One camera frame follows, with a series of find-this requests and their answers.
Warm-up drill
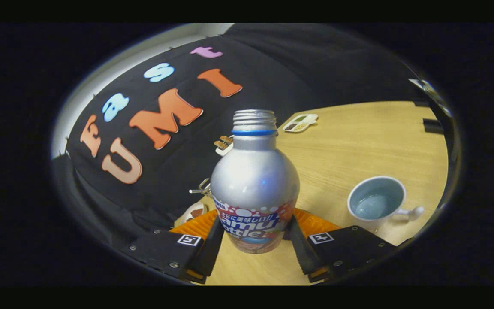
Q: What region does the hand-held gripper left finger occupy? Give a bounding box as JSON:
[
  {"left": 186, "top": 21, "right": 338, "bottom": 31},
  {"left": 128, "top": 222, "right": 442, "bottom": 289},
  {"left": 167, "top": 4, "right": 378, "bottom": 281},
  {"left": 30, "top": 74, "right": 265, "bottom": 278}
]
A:
[{"left": 120, "top": 209, "right": 225, "bottom": 284}]

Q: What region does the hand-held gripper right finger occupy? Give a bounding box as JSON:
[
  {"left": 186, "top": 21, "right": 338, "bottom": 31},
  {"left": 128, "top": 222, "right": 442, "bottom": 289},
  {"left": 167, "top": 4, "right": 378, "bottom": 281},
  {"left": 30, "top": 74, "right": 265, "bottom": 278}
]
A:
[{"left": 287, "top": 209, "right": 402, "bottom": 283}]

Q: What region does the silver juice bottle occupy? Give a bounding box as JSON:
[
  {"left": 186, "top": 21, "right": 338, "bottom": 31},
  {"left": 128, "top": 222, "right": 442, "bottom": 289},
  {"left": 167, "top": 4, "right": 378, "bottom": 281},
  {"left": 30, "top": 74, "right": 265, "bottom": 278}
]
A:
[{"left": 210, "top": 109, "right": 301, "bottom": 254}]

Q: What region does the white cup with blue inside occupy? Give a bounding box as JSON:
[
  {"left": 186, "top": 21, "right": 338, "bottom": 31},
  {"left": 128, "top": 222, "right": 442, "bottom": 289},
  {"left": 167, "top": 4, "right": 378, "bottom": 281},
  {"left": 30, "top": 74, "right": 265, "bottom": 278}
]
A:
[{"left": 347, "top": 176, "right": 425, "bottom": 234}]

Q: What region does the white plate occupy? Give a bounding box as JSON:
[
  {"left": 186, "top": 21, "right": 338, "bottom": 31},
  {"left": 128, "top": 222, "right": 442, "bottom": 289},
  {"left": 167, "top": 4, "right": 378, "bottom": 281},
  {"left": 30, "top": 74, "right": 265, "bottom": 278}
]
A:
[{"left": 178, "top": 202, "right": 208, "bottom": 224}]

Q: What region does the small metal rack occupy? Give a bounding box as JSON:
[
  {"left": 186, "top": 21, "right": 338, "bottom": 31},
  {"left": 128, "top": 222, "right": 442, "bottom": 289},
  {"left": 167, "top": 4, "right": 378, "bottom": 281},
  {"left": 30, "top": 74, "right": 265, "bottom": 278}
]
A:
[{"left": 189, "top": 178, "right": 212, "bottom": 198}]

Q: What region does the white toaster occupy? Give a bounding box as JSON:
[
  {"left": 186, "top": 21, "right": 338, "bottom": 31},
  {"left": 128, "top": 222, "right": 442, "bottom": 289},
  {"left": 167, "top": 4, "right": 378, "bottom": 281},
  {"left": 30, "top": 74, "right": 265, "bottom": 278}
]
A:
[{"left": 215, "top": 135, "right": 235, "bottom": 156}]

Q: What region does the wooden table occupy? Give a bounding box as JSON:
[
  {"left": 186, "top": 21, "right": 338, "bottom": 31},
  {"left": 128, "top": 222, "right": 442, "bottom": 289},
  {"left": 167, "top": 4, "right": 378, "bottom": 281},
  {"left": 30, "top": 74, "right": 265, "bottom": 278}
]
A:
[{"left": 174, "top": 101, "right": 449, "bottom": 286}]

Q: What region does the white palette tray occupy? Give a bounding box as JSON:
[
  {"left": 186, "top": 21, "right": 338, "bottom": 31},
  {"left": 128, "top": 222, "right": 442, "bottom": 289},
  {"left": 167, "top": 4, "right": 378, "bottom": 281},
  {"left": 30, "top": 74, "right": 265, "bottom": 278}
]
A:
[{"left": 282, "top": 113, "right": 319, "bottom": 133}]

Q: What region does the black backdrop cloth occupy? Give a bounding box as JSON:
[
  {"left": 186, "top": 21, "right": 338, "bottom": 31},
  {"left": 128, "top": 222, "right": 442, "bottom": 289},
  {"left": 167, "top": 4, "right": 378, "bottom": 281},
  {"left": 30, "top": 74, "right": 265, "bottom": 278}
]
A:
[{"left": 52, "top": 24, "right": 428, "bottom": 254}]

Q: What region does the black table clamp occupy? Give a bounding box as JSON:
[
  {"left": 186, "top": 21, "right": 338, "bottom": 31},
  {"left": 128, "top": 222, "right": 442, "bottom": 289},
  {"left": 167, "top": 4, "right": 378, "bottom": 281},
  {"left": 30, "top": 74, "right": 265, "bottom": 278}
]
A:
[{"left": 423, "top": 119, "right": 445, "bottom": 134}]

